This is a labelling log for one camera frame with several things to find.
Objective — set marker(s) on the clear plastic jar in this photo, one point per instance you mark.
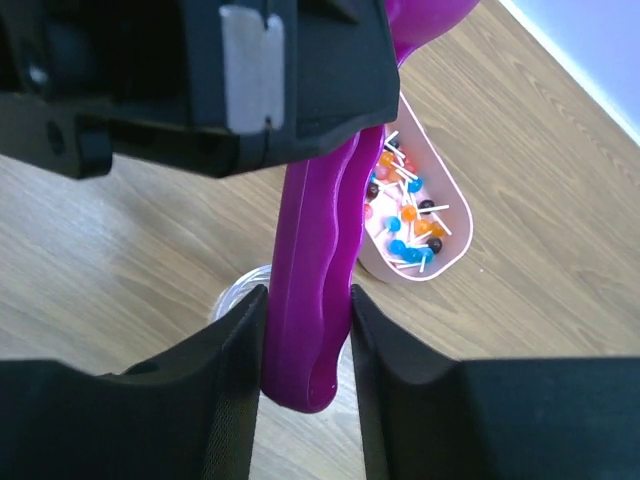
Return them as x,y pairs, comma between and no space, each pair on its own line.
260,276

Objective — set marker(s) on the magenta plastic scoop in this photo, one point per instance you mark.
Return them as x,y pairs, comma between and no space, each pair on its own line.
321,219

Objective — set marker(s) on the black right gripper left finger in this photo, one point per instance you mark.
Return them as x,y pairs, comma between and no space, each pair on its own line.
188,412

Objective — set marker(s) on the pink tray of lollipops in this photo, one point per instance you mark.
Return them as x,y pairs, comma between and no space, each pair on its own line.
417,222

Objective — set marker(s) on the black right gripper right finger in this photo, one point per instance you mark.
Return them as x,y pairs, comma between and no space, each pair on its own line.
424,415

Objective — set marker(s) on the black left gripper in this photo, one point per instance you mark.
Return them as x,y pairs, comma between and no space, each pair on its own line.
215,88

